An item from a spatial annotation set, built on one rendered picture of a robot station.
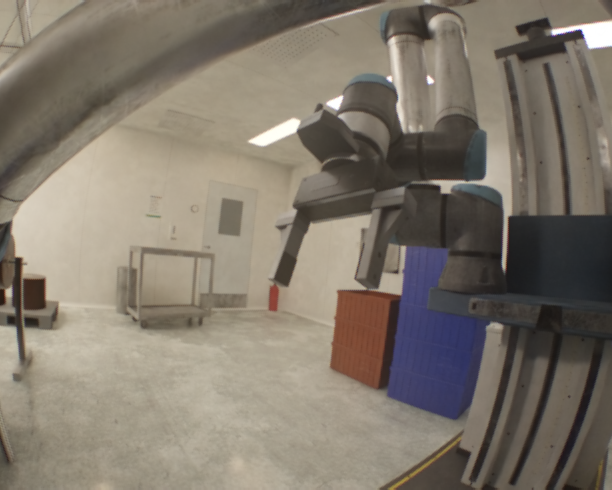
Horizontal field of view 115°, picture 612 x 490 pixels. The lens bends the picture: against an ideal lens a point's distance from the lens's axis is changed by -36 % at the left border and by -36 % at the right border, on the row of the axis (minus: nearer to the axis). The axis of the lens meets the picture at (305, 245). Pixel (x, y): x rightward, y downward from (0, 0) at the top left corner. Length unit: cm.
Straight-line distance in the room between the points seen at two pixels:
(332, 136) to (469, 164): 25
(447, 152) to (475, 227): 30
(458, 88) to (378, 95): 22
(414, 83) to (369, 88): 42
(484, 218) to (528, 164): 27
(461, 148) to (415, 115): 35
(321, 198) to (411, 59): 63
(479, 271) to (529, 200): 29
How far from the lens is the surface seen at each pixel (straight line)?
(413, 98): 87
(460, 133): 55
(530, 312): 72
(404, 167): 54
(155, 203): 477
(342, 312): 273
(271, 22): 20
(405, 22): 99
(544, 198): 98
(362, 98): 46
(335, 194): 36
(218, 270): 508
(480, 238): 78
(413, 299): 221
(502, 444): 110
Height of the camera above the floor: 103
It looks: 2 degrees up
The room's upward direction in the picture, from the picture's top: 5 degrees clockwise
